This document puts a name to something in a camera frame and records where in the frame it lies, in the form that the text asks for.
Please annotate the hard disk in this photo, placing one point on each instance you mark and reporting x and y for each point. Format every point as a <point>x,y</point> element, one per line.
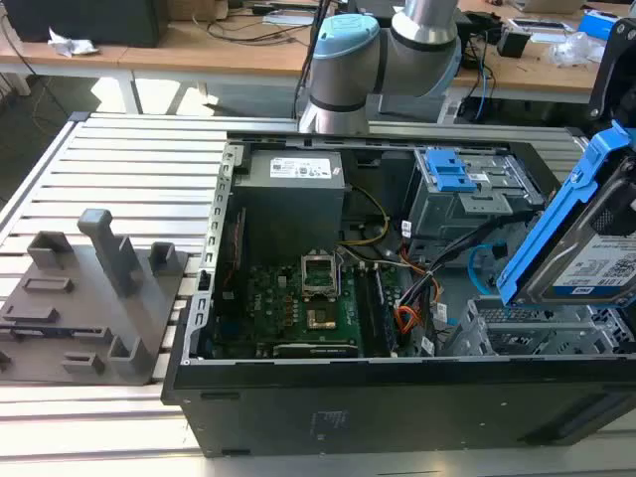
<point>576,238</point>

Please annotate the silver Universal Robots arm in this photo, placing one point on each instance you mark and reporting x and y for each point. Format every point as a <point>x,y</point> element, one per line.
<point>343,64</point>

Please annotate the metal disk bay cage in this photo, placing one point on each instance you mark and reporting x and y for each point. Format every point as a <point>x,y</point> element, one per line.
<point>467,204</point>

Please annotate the black RAM slot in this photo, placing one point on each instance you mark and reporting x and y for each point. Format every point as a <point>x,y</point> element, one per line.
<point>370,313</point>

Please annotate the clear plastic bag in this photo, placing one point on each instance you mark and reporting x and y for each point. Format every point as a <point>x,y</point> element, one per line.
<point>576,48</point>

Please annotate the blue cardboard box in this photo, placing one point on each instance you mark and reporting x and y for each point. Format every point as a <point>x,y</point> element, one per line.
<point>603,22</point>

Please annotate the small black box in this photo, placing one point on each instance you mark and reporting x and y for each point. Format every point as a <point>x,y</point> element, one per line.
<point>513,42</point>

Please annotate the blue plastic bay latch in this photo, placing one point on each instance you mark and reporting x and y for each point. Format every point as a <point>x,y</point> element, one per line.
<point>449,171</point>

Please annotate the perforated metal drive cage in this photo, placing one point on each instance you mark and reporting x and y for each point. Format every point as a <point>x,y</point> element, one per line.
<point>541,328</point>

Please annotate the grey power supply unit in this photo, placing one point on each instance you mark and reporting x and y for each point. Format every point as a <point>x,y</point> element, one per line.
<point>293,199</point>

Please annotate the CPU socket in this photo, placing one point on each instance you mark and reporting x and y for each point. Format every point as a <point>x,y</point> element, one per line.
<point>318,275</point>

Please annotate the green motherboard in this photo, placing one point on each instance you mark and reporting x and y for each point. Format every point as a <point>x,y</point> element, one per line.
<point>293,318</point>

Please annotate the black open PC case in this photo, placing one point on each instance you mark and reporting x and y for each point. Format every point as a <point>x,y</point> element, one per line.
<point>377,407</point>

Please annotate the wooden desk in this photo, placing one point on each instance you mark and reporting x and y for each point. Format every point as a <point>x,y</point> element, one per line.
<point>149,54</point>

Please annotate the black computer tower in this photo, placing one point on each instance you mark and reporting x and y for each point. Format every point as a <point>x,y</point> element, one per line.
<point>84,22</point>

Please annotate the crumpled white paper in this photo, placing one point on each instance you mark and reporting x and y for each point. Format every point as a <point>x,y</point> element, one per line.
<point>72,44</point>

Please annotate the grey parts rack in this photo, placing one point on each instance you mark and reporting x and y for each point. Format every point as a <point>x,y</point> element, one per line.
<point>84,318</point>

